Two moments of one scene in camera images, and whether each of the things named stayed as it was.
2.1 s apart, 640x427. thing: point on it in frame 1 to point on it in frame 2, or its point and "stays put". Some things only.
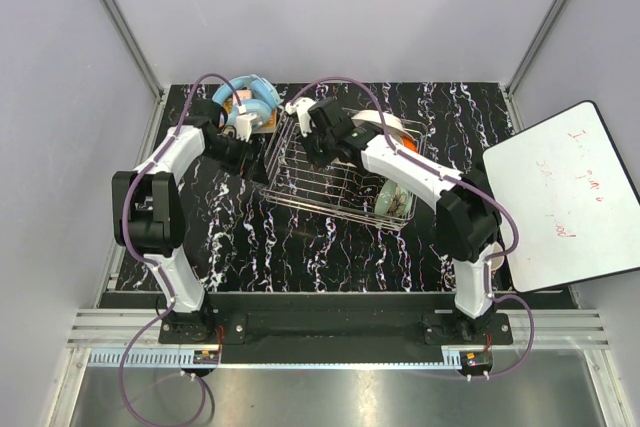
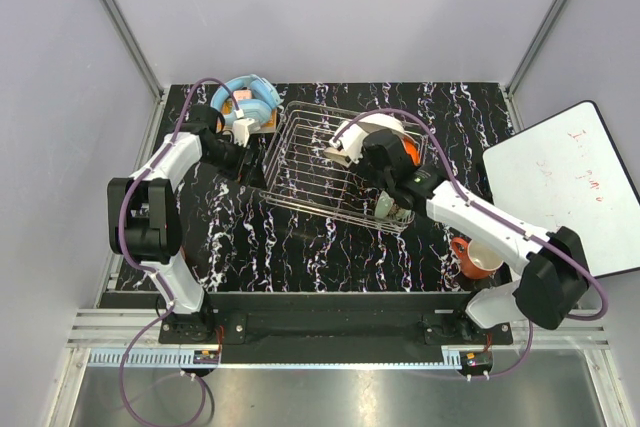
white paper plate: (373, 116) stays put
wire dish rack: (355, 192) stays put
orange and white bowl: (408, 142) stays put
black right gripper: (322, 162) to (361, 165)
